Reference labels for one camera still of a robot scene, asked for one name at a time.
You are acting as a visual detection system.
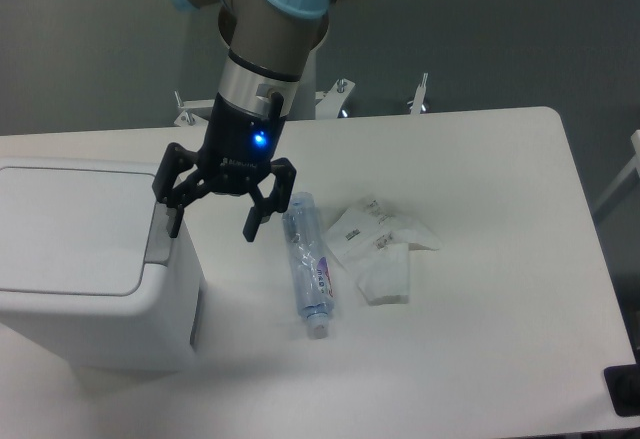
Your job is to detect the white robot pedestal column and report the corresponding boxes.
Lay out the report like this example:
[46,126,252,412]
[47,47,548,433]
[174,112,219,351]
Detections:
[288,49,317,121]

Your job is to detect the white pedestal base frame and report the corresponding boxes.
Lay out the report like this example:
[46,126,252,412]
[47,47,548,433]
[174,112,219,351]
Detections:
[173,72,431,127]

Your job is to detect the black clamp at table edge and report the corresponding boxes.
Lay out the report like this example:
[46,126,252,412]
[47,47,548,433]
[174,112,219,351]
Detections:
[604,364,639,417]

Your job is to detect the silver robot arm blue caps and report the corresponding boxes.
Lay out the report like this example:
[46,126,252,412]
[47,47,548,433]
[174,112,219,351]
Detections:
[152,0,339,241]

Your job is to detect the white frame at right edge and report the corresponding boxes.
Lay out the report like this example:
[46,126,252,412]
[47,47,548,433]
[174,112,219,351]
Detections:
[592,130,639,224]

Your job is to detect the white push-button trash can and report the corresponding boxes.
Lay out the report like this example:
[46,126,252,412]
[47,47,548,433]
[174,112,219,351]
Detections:
[1,157,206,371]

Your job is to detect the crushed clear plastic bottle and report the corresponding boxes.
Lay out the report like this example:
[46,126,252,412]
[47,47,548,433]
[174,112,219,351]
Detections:
[282,192,334,339]

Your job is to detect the white folded tissue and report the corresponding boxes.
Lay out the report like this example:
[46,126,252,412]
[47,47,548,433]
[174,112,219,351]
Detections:
[357,243,410,306]

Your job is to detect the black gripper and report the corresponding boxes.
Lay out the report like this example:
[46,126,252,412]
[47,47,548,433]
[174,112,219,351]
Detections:
[152,93,297,242]

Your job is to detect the crumpled white paper wrapper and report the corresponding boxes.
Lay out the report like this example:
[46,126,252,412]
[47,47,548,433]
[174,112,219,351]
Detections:
[324,195,442,263]

